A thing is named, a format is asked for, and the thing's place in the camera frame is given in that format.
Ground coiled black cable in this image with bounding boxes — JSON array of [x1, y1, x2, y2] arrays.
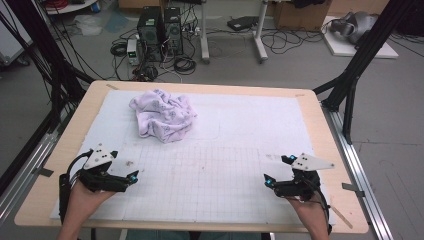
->
[[173, 56, 197, 75], [109, 41, 129, 57]]

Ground large black computer tower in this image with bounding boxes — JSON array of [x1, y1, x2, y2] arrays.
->
[[137, 6, 165, 63]]

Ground grey tape piece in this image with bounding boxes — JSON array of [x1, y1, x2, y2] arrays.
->
[[341, 182, 366, 198]]

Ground round white table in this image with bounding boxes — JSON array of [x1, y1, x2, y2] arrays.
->
[[44, 0, 100, 15]]

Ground brown cardboard box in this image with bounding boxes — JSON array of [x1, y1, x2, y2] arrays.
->
[[273, 0, 333, 32]]

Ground slim black computer tower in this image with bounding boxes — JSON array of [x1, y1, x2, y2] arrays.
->
[[163, 7, 185, 56]]

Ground white desk frame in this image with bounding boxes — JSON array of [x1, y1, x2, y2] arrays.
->
[[199, 0, 270, 65]]

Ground dark tape piece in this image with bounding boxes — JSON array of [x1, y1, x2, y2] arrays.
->
[[33, 166, 55, 178]]

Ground grey headset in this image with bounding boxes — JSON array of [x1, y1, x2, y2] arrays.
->
[[329, 11, 378, 45]]

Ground loose black floor cables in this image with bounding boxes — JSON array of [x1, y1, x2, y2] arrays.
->
[[260, 28, 325, 55]]

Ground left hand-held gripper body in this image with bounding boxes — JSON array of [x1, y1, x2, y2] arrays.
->
[[77, 143, 131, 194]]

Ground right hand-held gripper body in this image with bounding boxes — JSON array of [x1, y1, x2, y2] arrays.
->
[[273, 152, 335, 203]]

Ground aluminium rail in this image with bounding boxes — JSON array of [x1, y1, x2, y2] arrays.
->
[[321, 103, 395, 240], [0, 131, 60, 228]]

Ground white floor board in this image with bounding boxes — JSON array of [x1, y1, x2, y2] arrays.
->
[[321, 15, 400, 60]]

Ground white power supply unit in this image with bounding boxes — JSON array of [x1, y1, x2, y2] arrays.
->
[[126, 38, 141, 66]]

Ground black metal frame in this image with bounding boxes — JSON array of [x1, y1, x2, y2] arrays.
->
[[0, 0, 95, 196], [313, 0, 418, 145]]

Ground flat black device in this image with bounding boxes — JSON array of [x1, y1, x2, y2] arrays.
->
[[227, 15, 260, 32]]

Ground clear plastic sheet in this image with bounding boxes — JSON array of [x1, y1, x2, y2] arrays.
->
[[73, 14, 103, 36]]

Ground person's right hand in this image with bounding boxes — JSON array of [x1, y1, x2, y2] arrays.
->
[[287, 196, 330, 223]]

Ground lilac patterned towel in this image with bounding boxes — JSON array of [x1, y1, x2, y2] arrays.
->
[[128, 88, 198, 144]]

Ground white foam mat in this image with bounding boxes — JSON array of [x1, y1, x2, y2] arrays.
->
[[49, 89, 337, 226]]

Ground person's left hand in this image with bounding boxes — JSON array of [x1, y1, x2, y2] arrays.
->
[[66, 181, 116, 216]]

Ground person's teal trousers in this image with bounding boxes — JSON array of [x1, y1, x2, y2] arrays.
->
[[124, 229, 264, 240]]

